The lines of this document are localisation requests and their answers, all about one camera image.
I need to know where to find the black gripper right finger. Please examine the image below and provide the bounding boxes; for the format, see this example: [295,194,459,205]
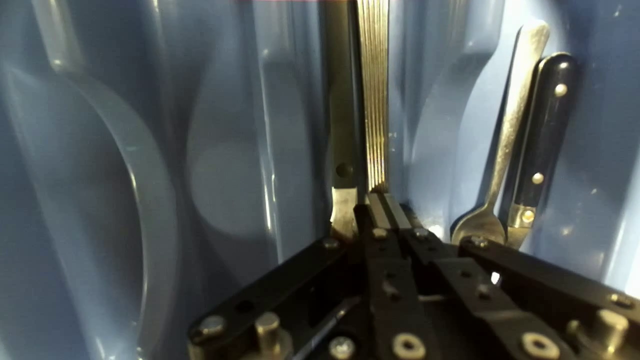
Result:
[371,192,640,360]

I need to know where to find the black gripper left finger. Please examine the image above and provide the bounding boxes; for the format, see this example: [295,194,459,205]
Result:
[188,192,432,360]

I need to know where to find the blue plastic cutlery tray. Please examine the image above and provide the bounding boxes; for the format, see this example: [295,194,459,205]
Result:
[0,0,640,360]

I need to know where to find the silver fork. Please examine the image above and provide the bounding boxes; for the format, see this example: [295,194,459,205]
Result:
[449,19,550,244]

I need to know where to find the black handled cutlery in tray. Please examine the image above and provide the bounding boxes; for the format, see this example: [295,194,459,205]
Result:
[503,52,576,248]

